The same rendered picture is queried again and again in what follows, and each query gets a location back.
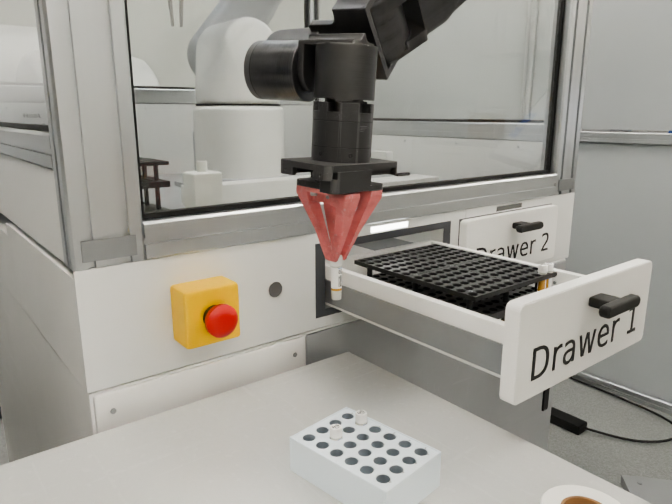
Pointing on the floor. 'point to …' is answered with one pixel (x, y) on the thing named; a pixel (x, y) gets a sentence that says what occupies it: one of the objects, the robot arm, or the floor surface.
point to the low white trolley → (255, 401)
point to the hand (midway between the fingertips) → (336, 252)
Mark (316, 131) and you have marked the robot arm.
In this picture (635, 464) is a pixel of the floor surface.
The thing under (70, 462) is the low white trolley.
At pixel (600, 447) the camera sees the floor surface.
